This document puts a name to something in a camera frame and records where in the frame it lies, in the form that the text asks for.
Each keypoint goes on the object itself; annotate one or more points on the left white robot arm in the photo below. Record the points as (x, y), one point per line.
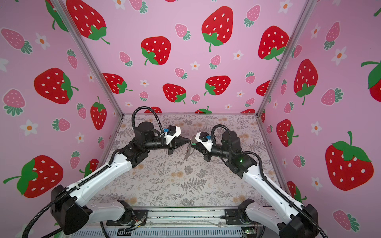
(146, 139)

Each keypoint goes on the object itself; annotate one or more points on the aluminium corner frame post left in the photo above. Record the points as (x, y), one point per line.
(77, 37)

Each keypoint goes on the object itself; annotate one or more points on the aluminium corner frame post right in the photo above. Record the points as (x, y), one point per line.
(298, 29)

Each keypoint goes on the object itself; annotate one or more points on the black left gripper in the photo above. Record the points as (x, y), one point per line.
(179, 142)

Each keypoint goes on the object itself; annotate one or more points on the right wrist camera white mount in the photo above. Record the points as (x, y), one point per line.
(205, 140)

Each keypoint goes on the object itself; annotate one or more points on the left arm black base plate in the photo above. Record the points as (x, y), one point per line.
(130, 219)

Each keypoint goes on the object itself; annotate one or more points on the white perforated cable tray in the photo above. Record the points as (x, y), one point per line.
(206, 232)

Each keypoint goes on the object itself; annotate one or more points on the metal key holder plate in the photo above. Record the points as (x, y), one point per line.
(188, 152)

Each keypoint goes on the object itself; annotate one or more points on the aluminium corner frame post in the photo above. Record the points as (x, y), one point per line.
(77, 37)
(298, 29)

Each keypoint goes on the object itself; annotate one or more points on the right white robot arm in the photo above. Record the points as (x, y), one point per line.
(288, 217)

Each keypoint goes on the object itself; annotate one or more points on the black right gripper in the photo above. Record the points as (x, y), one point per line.
(201, 148)

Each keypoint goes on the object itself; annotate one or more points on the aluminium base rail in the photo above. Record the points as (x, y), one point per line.
(184, 218)

